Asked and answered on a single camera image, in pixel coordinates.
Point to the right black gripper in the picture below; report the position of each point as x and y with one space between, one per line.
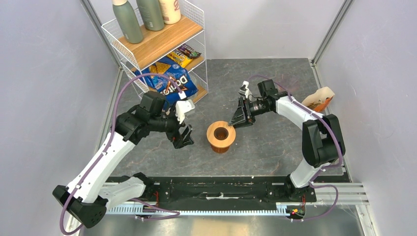
239 117

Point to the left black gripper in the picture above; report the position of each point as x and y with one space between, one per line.
179 140

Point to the wooden ring dripper holder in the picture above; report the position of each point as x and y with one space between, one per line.
220 135

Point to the amber glass carafe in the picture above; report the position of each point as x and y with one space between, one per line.
220 149

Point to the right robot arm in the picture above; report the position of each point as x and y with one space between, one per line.
322 140

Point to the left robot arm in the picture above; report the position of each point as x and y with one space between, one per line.
85 197

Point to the coffee filter box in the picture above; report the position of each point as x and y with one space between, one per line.
319 100

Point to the blue Doritos bag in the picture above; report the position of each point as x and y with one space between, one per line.
179 78

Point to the yellow candy bag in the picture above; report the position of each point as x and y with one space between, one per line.
180 58

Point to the brown candy bag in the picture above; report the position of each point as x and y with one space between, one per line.
189 51

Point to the cream bottle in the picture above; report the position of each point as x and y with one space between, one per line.
170 11

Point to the green bottle middle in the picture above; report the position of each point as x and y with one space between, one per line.
151 14

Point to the green bottle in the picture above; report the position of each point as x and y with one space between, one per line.
127 21
151 14

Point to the green bottle left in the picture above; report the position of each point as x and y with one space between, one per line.
127 21

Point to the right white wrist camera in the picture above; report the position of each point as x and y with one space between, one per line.
244 89

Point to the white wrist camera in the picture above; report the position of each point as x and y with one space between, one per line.
183 107
244 89

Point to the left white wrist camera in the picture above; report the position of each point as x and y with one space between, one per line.
183 107

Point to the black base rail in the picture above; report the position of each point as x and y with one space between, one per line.
227 193

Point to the white wire wooden shelf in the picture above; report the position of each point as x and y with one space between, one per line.
190 30

